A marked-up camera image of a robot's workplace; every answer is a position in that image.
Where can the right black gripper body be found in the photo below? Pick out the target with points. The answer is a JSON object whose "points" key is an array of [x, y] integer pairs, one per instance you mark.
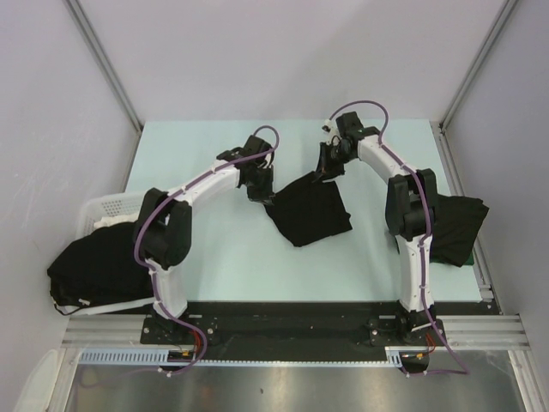
{"points": [[334, 158]]}

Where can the black t shirt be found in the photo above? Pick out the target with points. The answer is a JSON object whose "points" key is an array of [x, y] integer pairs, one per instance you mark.
{"points": [[309, 210]]}

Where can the white plastic laundry basket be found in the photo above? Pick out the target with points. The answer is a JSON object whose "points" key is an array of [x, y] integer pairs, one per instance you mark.
{"points": [[111, 205]]}

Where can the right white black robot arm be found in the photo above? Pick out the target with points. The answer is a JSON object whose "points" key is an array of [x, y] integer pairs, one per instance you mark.
{"points": [[411, 201]]}

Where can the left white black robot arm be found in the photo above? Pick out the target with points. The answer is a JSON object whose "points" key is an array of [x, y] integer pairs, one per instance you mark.
{"points": [[163, 230]]}

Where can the black folded shirt on stack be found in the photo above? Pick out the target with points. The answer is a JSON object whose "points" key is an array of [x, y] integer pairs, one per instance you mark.
{"points": [[458, 223]]}

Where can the white cloth in basket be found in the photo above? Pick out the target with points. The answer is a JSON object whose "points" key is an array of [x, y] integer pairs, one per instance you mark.
{"points": [[108, 221]]}

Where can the green folded shirt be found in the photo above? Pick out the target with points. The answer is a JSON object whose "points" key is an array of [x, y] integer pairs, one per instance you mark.
{"points": [[450, 261]]}

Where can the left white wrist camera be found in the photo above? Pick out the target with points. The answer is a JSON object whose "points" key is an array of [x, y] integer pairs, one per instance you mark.
{"points": [[268, 161]]}

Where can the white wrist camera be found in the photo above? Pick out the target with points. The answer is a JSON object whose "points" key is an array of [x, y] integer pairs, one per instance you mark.
{"points": [[329, 129], [268, 161]]}

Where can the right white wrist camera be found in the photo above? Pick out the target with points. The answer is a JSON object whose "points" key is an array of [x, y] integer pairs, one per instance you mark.
{"points": [[329, 129]]}

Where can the right aluminium corner post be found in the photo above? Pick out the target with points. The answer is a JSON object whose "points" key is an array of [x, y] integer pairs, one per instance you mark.
{"points": [[494, 33]]}

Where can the aluminium corner post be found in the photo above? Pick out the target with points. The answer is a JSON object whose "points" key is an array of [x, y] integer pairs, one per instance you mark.
{"points": [[98, 52], [494, 33]]}

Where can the right aluminium side rail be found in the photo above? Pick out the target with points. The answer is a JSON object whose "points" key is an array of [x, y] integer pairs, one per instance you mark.
{"points": [[480, 268]]}

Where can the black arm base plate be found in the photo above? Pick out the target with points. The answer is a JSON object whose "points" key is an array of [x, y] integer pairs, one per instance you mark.
{"points": [[294, 332]]}

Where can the left aluminium corner post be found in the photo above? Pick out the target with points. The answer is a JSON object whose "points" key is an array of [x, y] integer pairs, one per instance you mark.
{"points": [[98, 52]]}

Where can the aluminium frame rail front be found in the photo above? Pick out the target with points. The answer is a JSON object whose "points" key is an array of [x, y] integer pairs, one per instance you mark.
{"points": [[494, 332]]}

